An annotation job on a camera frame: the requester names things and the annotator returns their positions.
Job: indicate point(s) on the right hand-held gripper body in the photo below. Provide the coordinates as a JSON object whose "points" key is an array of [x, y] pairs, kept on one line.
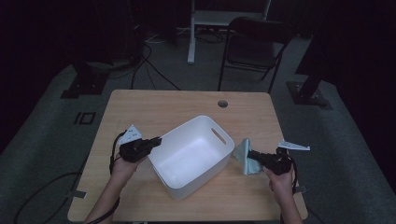
{"points": [[278, 163]]}

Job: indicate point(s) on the light blue cleaning cloth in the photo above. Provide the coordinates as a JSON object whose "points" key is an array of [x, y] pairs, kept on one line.
{"points": [[246, 155]]}

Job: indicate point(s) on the black stand base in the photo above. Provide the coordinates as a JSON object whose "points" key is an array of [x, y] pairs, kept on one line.
{"points": [[306, 93], [87, 84]]}

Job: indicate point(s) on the white plastic bin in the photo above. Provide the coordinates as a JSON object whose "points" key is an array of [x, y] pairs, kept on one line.
{"points": [[190, 158]]}

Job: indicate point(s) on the white metal desk frame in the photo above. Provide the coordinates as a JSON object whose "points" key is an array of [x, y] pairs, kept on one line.
{"points": [[218, 17]]}

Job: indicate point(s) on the black folding chair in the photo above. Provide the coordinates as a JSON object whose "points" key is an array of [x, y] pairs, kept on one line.
{"points": [[255, 46]]}

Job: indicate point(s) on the person's left hand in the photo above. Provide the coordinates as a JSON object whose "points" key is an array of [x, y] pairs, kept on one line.
{"points": [[124, 169]]}

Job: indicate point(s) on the grey tape strip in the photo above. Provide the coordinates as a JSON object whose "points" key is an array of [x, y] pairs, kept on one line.
{"points": [[301, 188], [76, 194]]}

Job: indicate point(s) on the person's right hand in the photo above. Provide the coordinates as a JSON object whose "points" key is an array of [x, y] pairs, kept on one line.
{"points": [[281, 183]]}

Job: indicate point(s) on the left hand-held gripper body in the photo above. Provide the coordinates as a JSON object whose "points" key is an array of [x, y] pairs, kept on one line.
{"points": [[134, 151]]}

